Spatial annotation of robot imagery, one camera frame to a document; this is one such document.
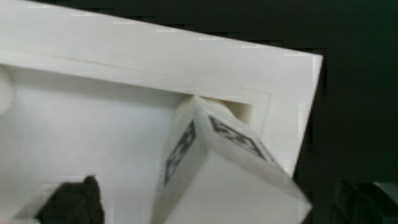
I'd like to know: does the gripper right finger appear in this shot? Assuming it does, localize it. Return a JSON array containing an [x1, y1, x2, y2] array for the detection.
[[330, 180, 398, 224]]

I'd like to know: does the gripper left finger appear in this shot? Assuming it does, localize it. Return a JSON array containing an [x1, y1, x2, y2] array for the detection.
[[35, 176, 104, 224]]

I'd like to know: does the white table leg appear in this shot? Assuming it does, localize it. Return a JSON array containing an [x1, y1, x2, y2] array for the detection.
[[149, 96, 310, 224]]

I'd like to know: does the white square table top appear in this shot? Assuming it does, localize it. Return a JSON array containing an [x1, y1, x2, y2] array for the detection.
[[0, 0, 321, 224]]

